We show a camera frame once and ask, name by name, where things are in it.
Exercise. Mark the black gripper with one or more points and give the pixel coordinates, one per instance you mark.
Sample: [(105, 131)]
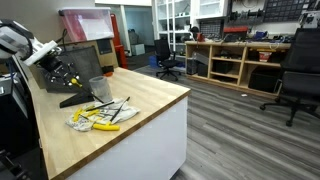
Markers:
[(60, 69)]

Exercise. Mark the yellow T-handle hex key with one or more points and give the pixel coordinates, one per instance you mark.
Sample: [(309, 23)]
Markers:
[(74, 81)]

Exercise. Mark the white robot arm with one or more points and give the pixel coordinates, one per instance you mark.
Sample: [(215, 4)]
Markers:
[(15, 39)]

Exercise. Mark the black wedge platform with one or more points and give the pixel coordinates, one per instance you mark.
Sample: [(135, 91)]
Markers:
[(77, 99)]

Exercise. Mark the cardboard box with black panel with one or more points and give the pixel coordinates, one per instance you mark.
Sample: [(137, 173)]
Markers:
[(105, 51)]

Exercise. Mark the dark grey tote bag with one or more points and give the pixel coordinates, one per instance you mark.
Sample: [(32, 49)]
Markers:
[(84, 61)]

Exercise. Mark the clear plastic storage bin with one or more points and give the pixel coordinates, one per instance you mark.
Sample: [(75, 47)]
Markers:
[(87, 23)]

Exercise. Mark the red tool cart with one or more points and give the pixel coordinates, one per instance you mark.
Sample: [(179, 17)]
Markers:
[(119, 48)]

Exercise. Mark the white patterned cloth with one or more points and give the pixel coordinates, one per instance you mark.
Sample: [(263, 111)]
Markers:
[(101, 113)]

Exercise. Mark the black hex key rod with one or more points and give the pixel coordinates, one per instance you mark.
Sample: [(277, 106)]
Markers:
[(119, 109)]

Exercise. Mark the black office chair far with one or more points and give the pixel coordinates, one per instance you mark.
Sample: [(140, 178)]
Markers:
[(165, 58)]

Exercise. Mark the black office chair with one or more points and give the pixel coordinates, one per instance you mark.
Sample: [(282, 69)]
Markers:
[(165, 58), (300, 76)]

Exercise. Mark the white glass door cabinet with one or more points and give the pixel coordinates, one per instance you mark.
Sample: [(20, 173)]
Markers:
[(174, 19)]

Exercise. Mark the wooden shelf workbench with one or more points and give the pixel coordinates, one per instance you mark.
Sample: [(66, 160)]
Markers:
[(250, 67)]

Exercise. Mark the black office chair near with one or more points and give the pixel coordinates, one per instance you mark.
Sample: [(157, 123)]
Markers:
[(300, 76)]

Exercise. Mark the yellow T-handle tool left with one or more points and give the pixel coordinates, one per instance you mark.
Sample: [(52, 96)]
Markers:
[(77, 114)]

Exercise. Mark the yellow t-handle tool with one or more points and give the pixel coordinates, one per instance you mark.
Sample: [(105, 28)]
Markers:
[(106, 127), (77, 114)]

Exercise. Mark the yellow T-handle tool front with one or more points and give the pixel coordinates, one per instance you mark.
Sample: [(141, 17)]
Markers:
[(106, 127)]

